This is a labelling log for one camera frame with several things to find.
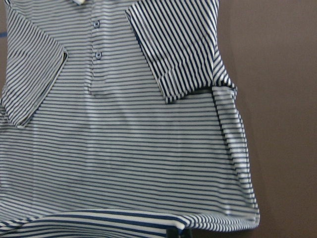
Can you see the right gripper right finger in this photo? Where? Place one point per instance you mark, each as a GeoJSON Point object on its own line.
{"type": "Point", "coordinates": [186, 233]}

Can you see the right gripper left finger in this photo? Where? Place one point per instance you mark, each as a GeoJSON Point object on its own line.
{"type": "Point", "coordinates": [172, 233]}

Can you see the navy white striped polo shirt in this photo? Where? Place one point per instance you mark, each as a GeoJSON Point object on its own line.
{"type": "Point", "coordinates": [118, 120]}

